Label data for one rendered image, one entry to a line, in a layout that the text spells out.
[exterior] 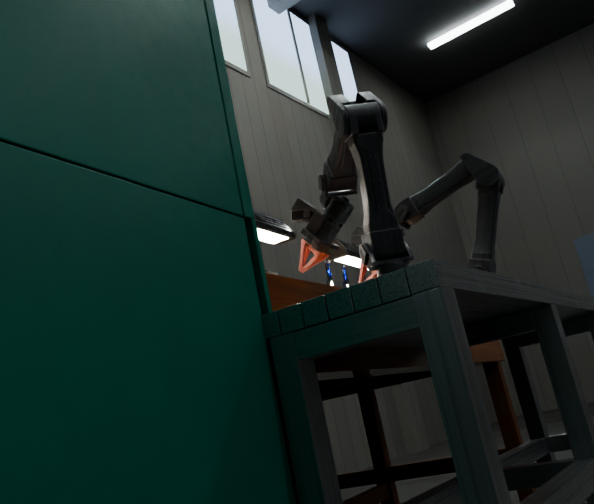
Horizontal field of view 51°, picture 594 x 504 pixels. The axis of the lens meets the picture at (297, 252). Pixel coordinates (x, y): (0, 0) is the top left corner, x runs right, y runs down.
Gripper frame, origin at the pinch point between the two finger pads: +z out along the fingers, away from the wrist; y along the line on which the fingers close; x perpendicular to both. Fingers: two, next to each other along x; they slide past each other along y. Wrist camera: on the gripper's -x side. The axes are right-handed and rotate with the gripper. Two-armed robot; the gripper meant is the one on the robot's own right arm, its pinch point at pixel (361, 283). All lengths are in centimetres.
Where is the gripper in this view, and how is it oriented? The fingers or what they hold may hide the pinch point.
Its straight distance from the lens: 188.8
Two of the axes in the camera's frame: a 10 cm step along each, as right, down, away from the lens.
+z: -5.2, 8.4, 1.8
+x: 6.9, 5.3, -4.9
